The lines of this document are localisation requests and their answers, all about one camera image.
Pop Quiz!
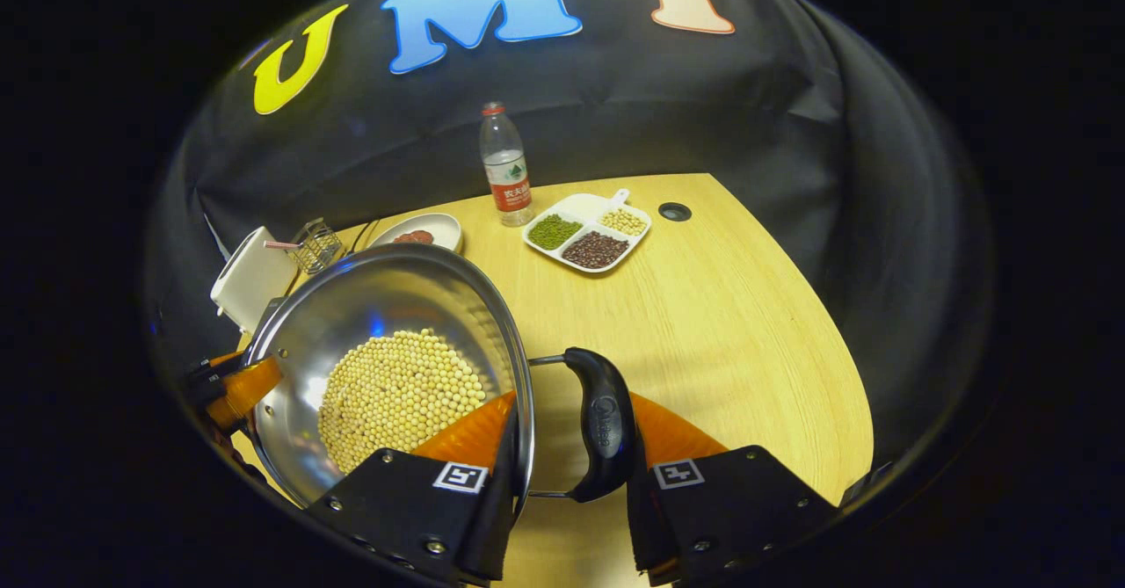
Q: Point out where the white divided bean dish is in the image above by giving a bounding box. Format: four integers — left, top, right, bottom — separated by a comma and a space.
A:
522, 188, 652, 274

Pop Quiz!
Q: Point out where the small metal wire basket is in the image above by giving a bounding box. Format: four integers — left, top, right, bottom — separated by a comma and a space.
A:
264, 217, 344, 274

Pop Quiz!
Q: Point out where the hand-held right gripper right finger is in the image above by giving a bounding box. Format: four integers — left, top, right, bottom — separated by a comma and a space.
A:
626, 392, 840, 587

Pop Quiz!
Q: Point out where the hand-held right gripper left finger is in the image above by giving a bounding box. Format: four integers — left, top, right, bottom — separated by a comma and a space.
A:
306, 390, 519, 587

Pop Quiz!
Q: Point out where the white round plate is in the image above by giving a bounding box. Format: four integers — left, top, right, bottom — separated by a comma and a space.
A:
367, 212, 463, 255

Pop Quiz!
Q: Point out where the white toaster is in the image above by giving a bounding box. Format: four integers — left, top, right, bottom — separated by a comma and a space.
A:
209, 226, 300, 334

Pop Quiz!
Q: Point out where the clear plastic water bottle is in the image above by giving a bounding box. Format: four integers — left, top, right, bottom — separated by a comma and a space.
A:
479, 102, 535, 227

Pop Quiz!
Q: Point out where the stainless steel pot with soybeans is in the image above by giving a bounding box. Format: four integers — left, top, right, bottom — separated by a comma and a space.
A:
242, 243, 638, 519

